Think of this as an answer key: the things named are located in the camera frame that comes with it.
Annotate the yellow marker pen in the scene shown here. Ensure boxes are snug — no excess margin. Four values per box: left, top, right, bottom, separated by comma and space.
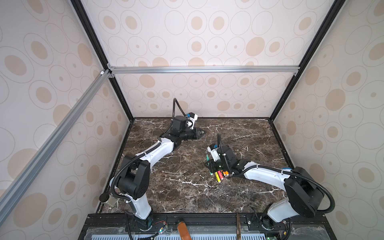
215, 172, 221, 183

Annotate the red marker pen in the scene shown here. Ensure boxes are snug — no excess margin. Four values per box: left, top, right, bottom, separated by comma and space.
218, 171, 224, 180

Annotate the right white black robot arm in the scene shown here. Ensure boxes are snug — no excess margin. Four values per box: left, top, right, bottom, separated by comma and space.
205, 144, 336, 229

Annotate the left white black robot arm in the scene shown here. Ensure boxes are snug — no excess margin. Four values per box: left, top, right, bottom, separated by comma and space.
110, 113, 206, 220

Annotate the brown wooden stick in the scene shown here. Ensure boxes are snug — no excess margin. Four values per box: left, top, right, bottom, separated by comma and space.
236, 213, 241, 240

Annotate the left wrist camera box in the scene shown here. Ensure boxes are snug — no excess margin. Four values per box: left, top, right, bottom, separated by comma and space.
186, 113, 198, 130

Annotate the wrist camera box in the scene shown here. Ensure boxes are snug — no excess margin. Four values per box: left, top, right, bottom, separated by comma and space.
207, 144, 220, 162
186, 113, 198, 130

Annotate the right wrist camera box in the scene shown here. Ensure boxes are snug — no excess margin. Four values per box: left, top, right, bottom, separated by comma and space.
207, 144, 220, 162

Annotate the orange brown tool handle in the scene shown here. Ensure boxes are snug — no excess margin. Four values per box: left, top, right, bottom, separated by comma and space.
177, 221, 192, 240

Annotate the horizontal aluminium frame bar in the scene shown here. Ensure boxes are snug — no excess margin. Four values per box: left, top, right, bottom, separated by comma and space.
110, 65, 300, 75

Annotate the left diagonal aluminium frame bar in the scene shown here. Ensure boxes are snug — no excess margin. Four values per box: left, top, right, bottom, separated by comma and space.
1, 69, 111, 224

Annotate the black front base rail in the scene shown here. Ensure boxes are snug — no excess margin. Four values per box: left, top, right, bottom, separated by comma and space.
79, 213, 336, 240

